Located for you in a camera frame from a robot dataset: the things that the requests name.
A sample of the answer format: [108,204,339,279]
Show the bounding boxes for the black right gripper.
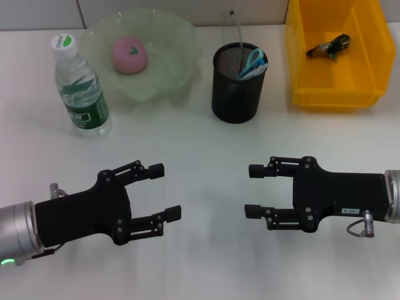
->
[244,156,391,234]

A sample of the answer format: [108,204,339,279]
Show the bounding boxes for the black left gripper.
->
[34,160,183,248]

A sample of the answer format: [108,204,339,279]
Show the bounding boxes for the clear green-label water bottle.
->
[51,32,113,139]

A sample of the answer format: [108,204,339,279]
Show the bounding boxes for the blue scissors with sheath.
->
[239,48,266,79]

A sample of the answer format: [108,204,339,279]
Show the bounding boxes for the pink peach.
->
[111,36,149,76]

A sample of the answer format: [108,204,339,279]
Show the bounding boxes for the green plastic wrapper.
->
[305,33,353,62]

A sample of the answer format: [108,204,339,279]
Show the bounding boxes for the transparent plastic ruler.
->
[220,11,248,73]

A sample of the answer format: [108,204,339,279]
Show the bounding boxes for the black mesh pen holder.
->
[211,42,269,124]

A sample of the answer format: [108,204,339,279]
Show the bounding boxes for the green glass fruit plate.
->
[81,8,204,103]

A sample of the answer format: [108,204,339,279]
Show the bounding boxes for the yellow plastic bin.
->
[284,0,398,113]

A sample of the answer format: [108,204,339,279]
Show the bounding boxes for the left gripper cable with plug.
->
[31,182,68,260]

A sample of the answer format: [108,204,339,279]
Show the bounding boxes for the gripper cable with plug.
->
[346,209,376,238]
[31,182,68,260]

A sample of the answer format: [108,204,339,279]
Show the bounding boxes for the right gripper cable with plug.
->
[346,209,376,238]

